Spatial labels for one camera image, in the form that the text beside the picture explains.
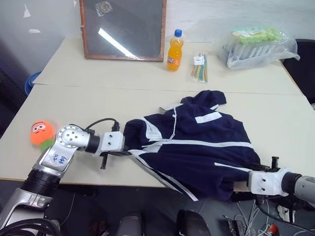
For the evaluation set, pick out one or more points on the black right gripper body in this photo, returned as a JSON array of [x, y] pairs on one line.
[[274, 163]]

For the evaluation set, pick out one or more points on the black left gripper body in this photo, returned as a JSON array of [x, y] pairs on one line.
[[115, 153]]

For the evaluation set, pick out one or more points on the navy jacket with white stripes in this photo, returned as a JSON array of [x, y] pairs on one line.
[[197, 157]]

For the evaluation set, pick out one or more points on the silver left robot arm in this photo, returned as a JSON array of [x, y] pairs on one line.
[[66, 138]]

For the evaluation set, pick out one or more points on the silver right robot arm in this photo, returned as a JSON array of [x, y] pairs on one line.
[[305, 188]]

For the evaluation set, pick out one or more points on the dark rounded grey shape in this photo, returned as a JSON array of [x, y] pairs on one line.
[[130, 223]]

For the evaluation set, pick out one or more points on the orange plush toy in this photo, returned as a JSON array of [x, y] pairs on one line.
[[41, 134]]

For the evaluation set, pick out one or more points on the dark rounded black shape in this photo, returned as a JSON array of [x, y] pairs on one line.
[[193, 223]]

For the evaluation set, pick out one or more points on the blue round container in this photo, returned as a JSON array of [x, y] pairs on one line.
[[30, 83]]

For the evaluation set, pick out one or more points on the orange soda bottle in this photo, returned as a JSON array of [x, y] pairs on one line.
[[175, 52]]

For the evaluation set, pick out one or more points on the pack of colourful sticks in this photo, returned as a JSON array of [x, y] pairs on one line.
[[199, 70]]

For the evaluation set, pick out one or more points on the plastic bag of green-capped tubes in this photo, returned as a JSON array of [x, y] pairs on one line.
[[256, 46]]

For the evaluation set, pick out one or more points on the wooden framed chalkboard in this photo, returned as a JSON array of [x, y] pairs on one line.
[[123, 29]]

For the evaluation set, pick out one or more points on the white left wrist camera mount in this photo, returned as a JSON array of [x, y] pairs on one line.
[[111, 142]]

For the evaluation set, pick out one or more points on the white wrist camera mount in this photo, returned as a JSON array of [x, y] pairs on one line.
[[111, 142], [265, 183]]

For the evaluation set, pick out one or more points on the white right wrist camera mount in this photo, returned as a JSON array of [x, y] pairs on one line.
[[265, 183]]

